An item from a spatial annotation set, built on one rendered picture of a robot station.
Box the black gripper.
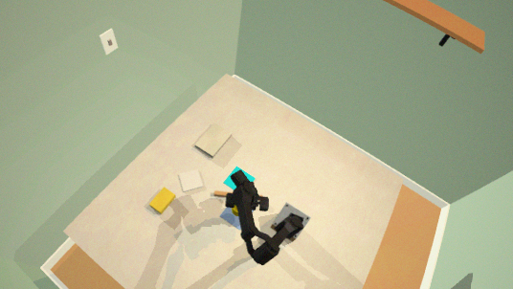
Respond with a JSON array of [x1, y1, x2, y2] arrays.
[[225, 193, 269, 211]]

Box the orange flat bar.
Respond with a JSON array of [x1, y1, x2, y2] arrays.
[[213, 191, 232, 197]]

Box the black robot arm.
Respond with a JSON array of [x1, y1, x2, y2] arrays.
[[230, 169, 303, 265]]

